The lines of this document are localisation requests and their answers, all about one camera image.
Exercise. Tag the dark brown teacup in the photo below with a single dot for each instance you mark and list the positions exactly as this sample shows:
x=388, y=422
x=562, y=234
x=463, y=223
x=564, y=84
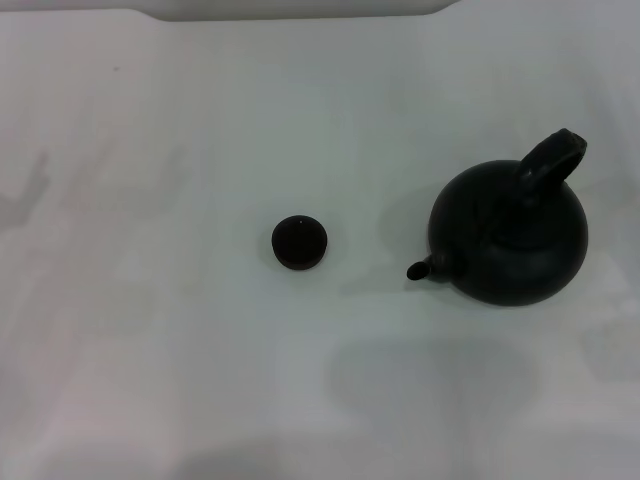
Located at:
x=300, y=245

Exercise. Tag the black round teapot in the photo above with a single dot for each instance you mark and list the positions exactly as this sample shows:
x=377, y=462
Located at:
x=510, y=250

